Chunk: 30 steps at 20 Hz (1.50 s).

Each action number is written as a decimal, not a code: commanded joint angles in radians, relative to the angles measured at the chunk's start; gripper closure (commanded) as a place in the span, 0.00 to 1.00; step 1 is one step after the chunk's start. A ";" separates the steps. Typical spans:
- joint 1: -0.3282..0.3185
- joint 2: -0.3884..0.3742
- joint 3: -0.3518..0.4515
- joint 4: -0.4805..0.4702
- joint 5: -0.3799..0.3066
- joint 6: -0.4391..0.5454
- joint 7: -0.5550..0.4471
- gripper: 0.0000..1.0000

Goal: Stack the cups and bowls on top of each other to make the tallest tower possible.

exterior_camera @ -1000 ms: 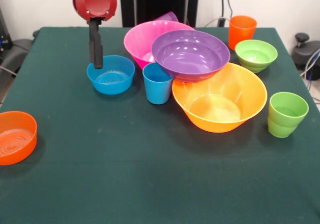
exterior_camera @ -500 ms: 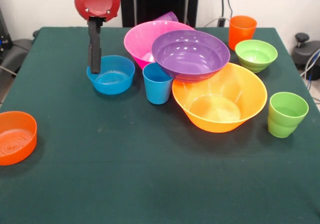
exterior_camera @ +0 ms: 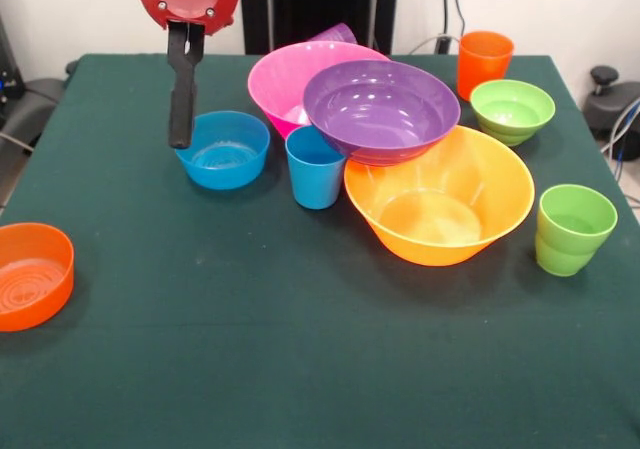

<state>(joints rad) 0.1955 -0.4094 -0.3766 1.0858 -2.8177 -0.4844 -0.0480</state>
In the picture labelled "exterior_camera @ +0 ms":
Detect pink plastic bowl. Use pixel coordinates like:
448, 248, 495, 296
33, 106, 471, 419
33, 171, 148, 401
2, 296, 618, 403
247, 41, 391, 141

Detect blue plastic cup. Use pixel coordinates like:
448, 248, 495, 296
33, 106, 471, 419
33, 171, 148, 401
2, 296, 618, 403
285, 125, 347, 210

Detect purple plastic cup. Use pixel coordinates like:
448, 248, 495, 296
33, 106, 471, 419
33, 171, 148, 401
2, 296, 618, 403
307, 22, 359, 48

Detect purple plastic bowl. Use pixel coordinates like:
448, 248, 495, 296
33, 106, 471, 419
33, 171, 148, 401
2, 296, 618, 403
302, 59, 462, 167

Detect orange plastic bowl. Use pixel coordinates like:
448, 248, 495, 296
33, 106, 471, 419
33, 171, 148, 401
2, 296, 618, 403
0, 222, 75, 333

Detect yellow plastic bowl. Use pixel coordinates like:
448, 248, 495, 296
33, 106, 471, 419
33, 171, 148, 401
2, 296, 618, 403
343, 125, 536, 268

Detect green plastic bowl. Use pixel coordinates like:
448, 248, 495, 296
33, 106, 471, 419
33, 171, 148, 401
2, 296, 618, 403
469, 79, 557, 147

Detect blue plastic bowl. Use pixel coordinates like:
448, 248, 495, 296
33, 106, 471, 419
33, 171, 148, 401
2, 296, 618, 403
174, 110, 271, 191

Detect grey chair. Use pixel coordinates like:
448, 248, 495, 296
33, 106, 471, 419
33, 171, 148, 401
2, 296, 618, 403
0, 76, 66, 155

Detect dark equipment box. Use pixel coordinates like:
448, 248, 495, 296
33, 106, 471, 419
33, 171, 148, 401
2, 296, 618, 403
0, 13, 26, 106

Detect dark green tablecloth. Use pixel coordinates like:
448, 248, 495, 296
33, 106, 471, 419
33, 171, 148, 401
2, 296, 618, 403
0, 53, 640, 449

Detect orange plastic cup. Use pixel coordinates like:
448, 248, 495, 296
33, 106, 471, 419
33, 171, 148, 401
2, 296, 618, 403
456, 31, 515, 101

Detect green plastic cup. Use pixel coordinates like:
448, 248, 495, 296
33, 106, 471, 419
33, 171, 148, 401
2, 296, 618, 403
534, 184, 619, 277

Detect grey cable with plug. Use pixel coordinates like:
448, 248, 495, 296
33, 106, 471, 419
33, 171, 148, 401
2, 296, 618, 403
407, 32, 461, 56

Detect blue and white cables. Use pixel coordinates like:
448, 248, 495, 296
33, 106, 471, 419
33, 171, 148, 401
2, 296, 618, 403
599, 96, 640, 180

